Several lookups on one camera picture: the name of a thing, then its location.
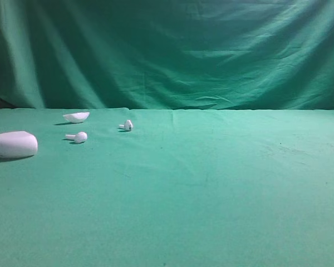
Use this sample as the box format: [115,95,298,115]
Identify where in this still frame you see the white bluetooth earbud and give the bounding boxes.
[119,120,134,131]

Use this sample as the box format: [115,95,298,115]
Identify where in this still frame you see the white earbud near case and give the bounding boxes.
[65,132,88,144]

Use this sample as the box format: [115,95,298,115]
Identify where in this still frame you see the white earbud case lid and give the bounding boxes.
[63,112,90,123]

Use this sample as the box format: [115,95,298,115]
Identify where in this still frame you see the white earbud case base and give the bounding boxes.
[0,131,38,159]

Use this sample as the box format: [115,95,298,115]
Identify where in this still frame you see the green table cloth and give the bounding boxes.
[0,108,334,266]

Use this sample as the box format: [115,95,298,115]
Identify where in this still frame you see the green backdrop cloth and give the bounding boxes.
[0,1,334,110]

